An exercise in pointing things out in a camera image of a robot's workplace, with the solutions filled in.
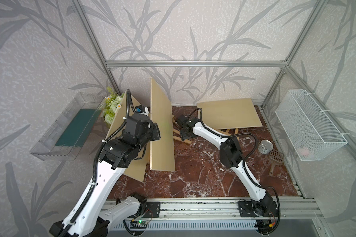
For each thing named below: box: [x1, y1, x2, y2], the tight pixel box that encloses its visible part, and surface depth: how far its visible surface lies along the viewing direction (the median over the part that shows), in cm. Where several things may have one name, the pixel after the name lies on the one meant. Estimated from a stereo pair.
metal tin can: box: [258, 139, 274, 155], surface depth 93 cm
